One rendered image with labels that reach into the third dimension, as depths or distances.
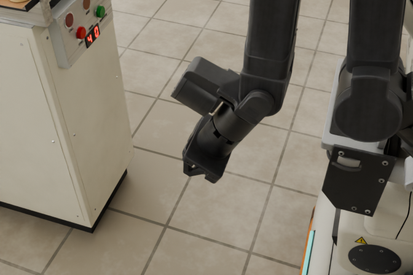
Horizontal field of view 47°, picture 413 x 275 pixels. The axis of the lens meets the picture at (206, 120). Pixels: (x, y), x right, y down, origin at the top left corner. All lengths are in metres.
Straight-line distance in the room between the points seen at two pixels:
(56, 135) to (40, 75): 0.20
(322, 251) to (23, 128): 0.86
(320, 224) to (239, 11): 1.60
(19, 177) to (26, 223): 0.27
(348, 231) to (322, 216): 0.39
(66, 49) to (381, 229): 0.78
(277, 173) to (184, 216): 0.40
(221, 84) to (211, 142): 0.10
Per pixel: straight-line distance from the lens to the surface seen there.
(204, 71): 0.64
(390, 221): 0.97
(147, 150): 1.90
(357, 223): 1.02
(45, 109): 1.23
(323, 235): 1.36
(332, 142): 0.82
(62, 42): 1.13
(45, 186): 1.52
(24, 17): 1.09
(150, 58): 2.35
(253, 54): 0.57
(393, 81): 0.59
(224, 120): 0.66
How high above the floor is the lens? 1.39
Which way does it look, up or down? 44 degrees down
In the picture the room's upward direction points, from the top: straight up
